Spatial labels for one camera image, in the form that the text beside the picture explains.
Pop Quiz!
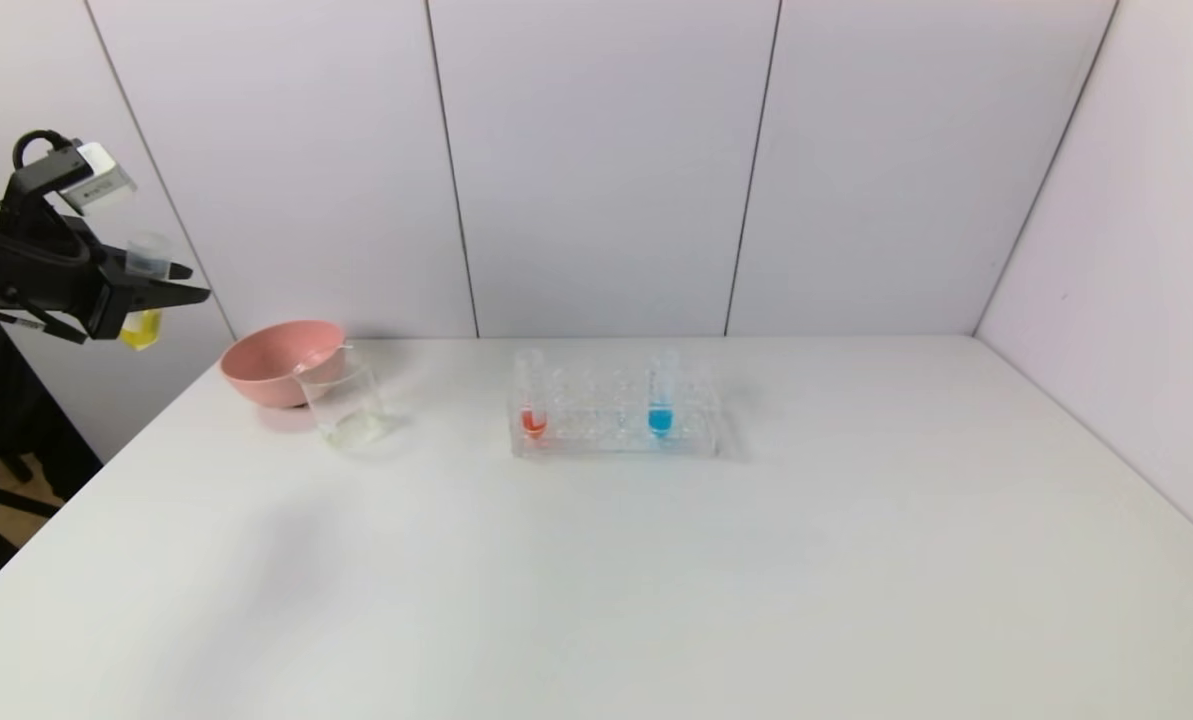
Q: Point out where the test tube with blue pigment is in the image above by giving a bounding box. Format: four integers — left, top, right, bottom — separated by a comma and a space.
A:
648, 347, 678, 440

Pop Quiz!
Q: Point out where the clear acrylic test tube rack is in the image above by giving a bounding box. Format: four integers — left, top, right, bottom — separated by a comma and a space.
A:
508, 350, 723, 460

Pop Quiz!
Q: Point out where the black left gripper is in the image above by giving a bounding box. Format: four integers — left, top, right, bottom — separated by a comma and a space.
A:
0, 215, 212, 341

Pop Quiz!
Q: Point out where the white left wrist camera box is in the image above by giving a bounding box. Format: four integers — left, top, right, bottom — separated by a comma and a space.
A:
60, 141, 138, 217

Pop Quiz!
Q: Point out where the clear glass beaker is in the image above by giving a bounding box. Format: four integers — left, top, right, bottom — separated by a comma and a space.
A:
294, 346, 390, 452

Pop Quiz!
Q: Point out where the test tube with red pigment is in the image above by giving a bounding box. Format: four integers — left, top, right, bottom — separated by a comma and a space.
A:
520, 348, 550, 441

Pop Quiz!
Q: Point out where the test tube with yellow pigment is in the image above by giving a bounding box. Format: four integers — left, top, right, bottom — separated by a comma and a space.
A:
120, 231, 173, 352

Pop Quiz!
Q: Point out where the pink plastic bowl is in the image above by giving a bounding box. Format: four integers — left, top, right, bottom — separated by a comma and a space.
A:
220, 320, 348, 410

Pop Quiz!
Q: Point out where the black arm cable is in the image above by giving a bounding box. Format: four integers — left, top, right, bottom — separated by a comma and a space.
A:
10, 129, 79, 201

